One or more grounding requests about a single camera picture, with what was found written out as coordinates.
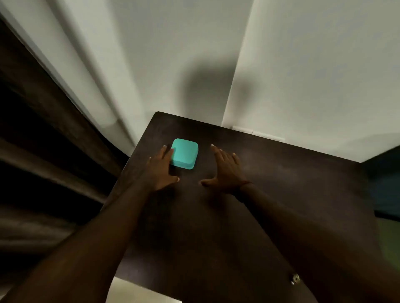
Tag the person's left forearm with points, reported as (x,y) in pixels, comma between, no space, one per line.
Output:
(93,249)

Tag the person's left hand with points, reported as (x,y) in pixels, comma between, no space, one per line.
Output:
(157,173)

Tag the person's right hand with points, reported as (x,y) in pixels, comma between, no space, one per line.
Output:
(228,174)

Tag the green fabric cover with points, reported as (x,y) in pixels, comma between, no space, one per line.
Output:
(390,243)

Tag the teal jewelry box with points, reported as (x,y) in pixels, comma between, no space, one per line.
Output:
(186,153)

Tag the white wall trunking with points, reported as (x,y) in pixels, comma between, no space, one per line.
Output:
(265,135)

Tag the dark brown curtain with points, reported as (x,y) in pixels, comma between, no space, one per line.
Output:
(37,156)

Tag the person's right forearm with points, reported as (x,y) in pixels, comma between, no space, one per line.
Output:
(312,249)

